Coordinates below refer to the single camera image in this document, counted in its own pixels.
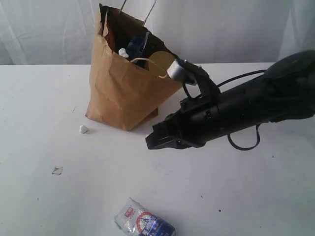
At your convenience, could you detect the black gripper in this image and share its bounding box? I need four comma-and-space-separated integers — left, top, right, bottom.
145, 97, 221, 150

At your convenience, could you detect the brown paper bag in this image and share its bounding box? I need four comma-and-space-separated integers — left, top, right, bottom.
86, 4, 181, 130

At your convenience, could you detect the clear jar with gold lid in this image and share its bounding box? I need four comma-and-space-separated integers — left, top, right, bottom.
147, 51, 175, 78

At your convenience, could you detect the small white foam piece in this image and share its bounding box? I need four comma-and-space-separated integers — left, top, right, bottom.
118, 48, 129, 59
79, 125, 88, 134

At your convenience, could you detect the spaghetti packet blue and orange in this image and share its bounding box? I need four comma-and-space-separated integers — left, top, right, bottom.
126, 31, 150, 61

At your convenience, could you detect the brown paper pouch orange label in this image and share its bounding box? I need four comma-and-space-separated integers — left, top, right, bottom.
102, 21, 117, 53

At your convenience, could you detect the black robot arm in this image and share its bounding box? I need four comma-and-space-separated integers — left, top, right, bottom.
146, 50, 315, 149

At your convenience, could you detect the white blue sugar packet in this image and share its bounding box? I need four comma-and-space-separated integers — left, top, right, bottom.
114, 198, 176, 236

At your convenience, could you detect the small clear plastic scrap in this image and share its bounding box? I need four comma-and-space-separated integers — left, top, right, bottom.
52, 167, 63, 176

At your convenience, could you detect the white backdrop curtain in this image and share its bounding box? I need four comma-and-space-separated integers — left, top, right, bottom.
0, 0, 315, 64

